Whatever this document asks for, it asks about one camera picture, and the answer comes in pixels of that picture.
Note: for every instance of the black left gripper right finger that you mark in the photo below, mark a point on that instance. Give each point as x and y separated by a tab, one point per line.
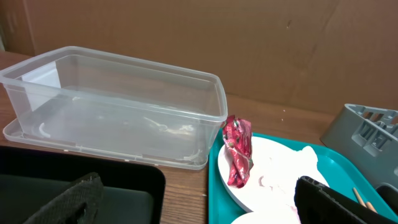
319	204

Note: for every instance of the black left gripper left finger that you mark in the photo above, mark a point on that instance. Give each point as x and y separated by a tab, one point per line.
78	203

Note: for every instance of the small pink bowl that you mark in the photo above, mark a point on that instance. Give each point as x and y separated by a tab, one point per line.
265	218

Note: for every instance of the white napkin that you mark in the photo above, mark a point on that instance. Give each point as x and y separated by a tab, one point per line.
276	171

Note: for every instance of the red snack wrapper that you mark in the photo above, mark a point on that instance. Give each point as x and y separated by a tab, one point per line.
237	134

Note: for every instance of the grey dishwasher rack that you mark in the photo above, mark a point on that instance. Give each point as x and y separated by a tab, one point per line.
367	136

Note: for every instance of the teal serving tray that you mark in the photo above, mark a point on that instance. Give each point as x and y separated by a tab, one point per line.
341	175

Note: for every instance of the wooden chopstick left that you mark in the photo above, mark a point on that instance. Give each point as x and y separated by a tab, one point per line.
358	197

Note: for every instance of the wooden chopstick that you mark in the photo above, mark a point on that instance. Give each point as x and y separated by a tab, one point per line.
358	197
370	206

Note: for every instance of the large pink plate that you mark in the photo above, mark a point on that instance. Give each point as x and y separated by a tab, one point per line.
244	197

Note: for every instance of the wooden chopstick right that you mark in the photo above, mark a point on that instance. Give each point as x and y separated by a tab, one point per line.
370	206

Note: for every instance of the black plastic tray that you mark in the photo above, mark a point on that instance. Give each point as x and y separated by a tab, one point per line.
133	193

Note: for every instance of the clear plastic bin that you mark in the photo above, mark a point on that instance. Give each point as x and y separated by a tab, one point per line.
110	105

